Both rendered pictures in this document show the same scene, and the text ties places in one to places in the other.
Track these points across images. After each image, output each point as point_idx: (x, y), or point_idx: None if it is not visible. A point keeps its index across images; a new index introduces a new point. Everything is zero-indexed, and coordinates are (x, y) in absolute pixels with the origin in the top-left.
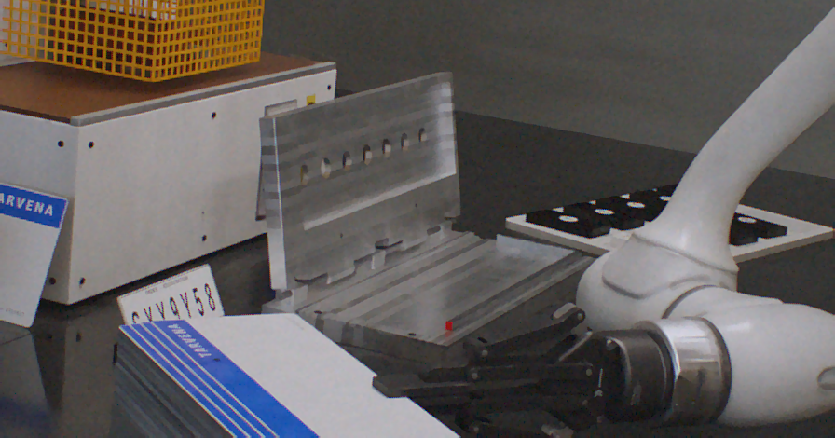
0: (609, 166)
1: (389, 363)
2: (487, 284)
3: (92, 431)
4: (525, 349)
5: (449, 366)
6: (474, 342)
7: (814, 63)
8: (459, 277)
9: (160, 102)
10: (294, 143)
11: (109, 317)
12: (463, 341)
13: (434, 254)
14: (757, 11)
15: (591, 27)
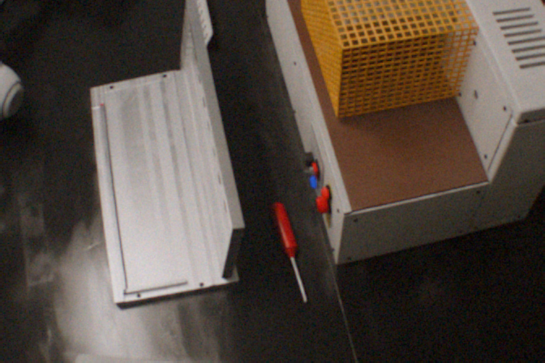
0: None
1: (115, 79)
2: (134, 193)
3: None
4: (77, 147)
5: None
6: None
7: None
8: (154, 191)
9: (281, 6)
10: (187, 27)
11: (250, 28)
12: None
13: (195, 219)
14: None
15: None
